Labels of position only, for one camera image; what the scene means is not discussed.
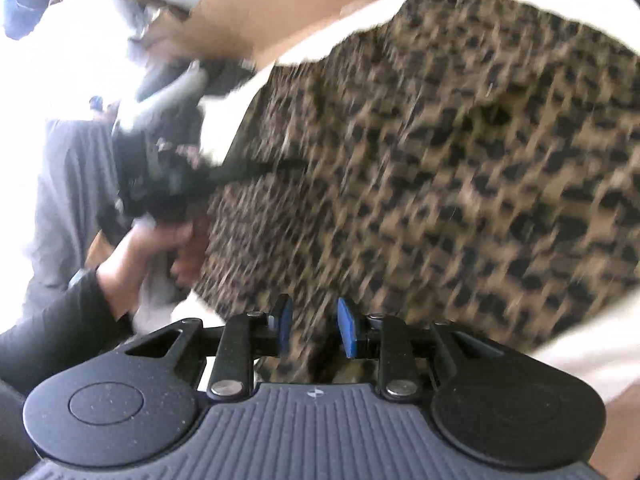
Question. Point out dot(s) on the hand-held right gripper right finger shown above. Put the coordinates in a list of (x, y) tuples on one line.
[(348, 330)]

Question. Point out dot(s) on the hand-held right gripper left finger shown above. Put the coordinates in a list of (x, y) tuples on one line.
[(284, 325)]

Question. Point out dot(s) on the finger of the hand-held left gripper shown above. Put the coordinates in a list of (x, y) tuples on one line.
[(255, 170)]

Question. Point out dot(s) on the leopard print garment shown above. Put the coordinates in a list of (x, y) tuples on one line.
[(450, 160)]

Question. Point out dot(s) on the person's left hand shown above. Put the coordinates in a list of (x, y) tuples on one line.
[(145, 255)]

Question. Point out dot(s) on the grey neck pillow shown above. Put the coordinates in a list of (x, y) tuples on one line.
[(165, 95)]

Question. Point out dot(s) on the black garment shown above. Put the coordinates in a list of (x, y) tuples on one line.
[(230, 77)]

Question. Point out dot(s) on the flat cardboard sheet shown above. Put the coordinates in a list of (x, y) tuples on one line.
[(260, 15)]

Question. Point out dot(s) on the bear print bedsheet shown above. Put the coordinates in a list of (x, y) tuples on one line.
[(590, 355)]

